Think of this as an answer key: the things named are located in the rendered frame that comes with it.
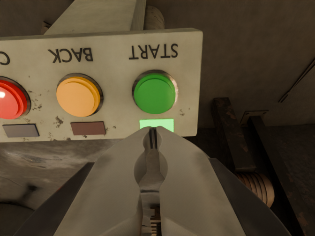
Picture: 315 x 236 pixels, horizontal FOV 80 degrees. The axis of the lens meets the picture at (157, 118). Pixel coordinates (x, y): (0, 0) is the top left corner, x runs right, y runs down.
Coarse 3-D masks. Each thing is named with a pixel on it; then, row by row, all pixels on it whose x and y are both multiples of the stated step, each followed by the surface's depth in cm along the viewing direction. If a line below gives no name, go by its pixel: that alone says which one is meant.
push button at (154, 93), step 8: (144, 80) 17; (152, 80) 17; (160, 80) 17; (168, 80) 17; (136, 88) 18; (144, 88) 18; (152, 88) 18; (160, 88) 18; (168, 88) 18; (136, 96) 18; (144, 96) 18; (152, 96) 18; (160, 96) 18; (168, 96) 18; (144, 104) 18; (152, 104) 18; (160, 104) 18; (168, 104) 18; (152, 112) 19; (160, 112) 19
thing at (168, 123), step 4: (140, 120) 20; (144, 120) 20; (148, 120) 20; (152, 120) 20; (156, 120) 20; (160, 120) 20; (164, 120) 20; (168, 120) 20; (172, 120) 20; (140, 124) 20; (144, 124) 20; (148, 124) 20; (152, 124) 20; (156, 124) 20; (160, 124) 20; (164, 124) 20; (168, 124) 20; (172, 124) 20; (140, 128) 21; (168, 128) 21; (172, 128) 20
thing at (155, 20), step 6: (150, 6) 66; (150, 12) 62; (156, 12) 64; (144, 18) 58; (150, 18) 59; (156, 18) 60; (162, 18) 66; (144, 24) 55; (150, 24) 56; (156, 24) 57; (162, 24) 62
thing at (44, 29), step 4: (44, 24) 71; (48, 24) 71; (44, 28) 71; (48, 28) 71; (44, 32) 73; (184, 136) 88; (188, 136) 85; (192, 136) 85; (196, 136) 87; (188, 140) 84; (192, 140) 83; (196, 140) 85; (196, 144) 84
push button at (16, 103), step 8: (0, 80) 18; (0, 88) 18; (8, 88) 18; (16, 88) 18; (0, 96) 18; (8, 96) 18; (16, 96) 18; (24, 96) 19; (0, 104) 18; (8, 104) 18; (16, 104) 18; (24, 104) 19; (0, 112) 19; (8, 112) 19; (16, 112) 19
